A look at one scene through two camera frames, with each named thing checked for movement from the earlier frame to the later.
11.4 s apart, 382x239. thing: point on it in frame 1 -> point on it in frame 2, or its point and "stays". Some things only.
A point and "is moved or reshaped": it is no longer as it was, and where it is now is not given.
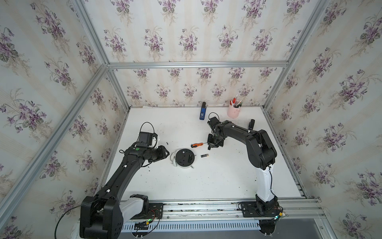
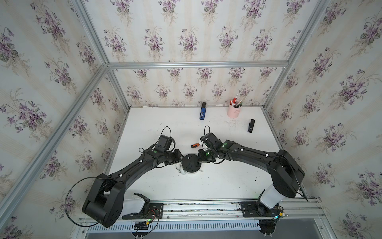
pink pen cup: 233,112 stays
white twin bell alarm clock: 182,158 is moved or reshaped
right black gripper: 219,143 -> 200,157
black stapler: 251,124 stays
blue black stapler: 203,111 stays
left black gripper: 161,153 -> 177,153
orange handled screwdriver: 197,145 stays
